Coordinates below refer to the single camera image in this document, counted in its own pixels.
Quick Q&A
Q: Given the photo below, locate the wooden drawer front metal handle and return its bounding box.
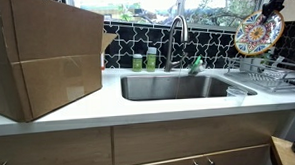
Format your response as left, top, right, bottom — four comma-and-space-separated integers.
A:
0, 126, 114, 165

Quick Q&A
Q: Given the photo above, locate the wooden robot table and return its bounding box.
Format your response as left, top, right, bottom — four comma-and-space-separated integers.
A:
269, 134, 295, 165

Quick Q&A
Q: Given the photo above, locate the round patterned ceramic plate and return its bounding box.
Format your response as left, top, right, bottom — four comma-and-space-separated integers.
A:
232, 8, 286, 58

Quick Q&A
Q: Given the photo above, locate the green sponge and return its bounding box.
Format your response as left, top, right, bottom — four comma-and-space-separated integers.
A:
191, 54, 204, 70

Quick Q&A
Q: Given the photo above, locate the curved steel kitchen faucet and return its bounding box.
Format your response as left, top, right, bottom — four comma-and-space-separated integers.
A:
161, 14, 191, 73

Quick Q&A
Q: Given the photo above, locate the stainless steel sink basin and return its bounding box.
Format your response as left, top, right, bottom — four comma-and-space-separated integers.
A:
120, 69, 258, 103

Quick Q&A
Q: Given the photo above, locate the brown cardboard box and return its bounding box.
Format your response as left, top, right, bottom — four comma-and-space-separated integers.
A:
0, 0, 122, 124

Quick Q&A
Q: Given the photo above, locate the short green soap bottle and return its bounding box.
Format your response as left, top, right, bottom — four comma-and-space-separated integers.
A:
131, 53, 144, 73

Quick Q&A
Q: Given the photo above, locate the clear plastic cup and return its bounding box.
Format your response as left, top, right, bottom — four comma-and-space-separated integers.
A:
225, 85, 249, 107

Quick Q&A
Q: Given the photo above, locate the tall green soap bottle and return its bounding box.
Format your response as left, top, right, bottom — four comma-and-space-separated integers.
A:
145, 46, 159, 73

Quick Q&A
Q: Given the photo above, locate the plain wooden cabinet panel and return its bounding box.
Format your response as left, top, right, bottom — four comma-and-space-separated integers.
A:
112, 110, 292, 165

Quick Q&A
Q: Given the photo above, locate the metal wire dish rack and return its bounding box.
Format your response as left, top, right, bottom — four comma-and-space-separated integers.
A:
224, 54, 295, 97

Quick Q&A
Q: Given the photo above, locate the kitchen window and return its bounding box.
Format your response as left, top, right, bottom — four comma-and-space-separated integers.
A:
65, 0, 269, 37

